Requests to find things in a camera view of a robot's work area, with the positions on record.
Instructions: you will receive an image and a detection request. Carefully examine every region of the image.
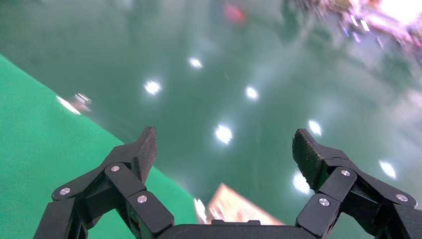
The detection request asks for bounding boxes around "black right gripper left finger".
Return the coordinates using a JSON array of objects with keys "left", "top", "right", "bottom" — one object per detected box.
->
[{"left": 33, "top": 126, "right": 175, "bottom": 239}]

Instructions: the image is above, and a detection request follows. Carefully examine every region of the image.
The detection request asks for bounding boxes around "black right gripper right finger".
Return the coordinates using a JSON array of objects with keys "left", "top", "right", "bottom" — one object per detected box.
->
[{"left": 292, "top": 128, "right": 422, "bottom": 239}]

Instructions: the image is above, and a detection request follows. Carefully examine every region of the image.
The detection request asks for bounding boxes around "tan flat box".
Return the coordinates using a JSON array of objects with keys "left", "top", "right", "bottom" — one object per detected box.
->
[{"left": 205, "top": 183, "right": 285, "bottom": 227}]

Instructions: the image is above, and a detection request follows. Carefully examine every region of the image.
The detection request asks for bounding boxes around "large green table cloth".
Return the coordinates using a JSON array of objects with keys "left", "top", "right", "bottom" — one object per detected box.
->
[{"left": 0, "top": 54, "right": 199, "bottom": 239}]

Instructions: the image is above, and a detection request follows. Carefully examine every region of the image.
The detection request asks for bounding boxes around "silver binder clip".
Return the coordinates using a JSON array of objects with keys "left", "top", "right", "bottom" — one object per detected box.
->
[{"left": 55, "top": 93, "right": 93, "bottom": 116}]

